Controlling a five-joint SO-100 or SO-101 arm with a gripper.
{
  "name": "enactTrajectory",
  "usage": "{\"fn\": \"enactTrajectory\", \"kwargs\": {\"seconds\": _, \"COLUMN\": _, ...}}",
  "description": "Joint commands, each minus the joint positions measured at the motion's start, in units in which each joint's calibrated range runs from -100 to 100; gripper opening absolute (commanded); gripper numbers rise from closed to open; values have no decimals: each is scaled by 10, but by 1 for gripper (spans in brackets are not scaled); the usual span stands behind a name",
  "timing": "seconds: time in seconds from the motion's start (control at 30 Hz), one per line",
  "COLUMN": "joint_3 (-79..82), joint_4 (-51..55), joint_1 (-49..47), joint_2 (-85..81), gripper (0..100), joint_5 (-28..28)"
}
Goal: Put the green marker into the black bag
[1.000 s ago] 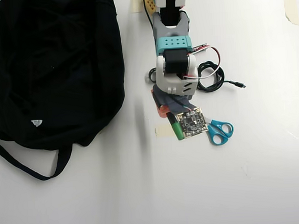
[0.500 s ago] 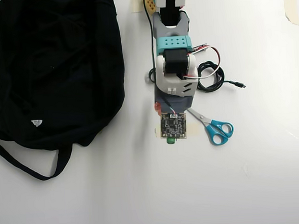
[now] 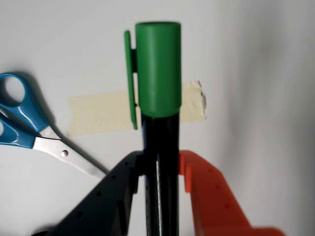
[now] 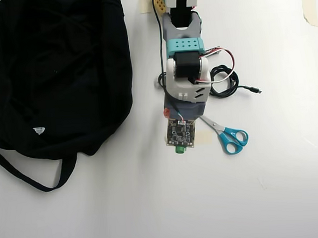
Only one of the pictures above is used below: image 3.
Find long beige masking tape strip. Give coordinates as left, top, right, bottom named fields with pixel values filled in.
left=66, top=80, right=207, bottom=137

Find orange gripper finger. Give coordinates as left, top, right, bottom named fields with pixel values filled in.
left=177, top=149, right=287, bottom=236

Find green marker with black barrel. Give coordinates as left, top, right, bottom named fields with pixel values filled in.
left=123, top=21, right=183, bottom=236

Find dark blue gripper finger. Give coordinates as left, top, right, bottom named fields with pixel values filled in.
left=31, top=150, right=145, bottom=236

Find scissors with blue handles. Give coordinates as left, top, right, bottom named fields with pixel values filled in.
left=0, top=71, right=108, bottom=179

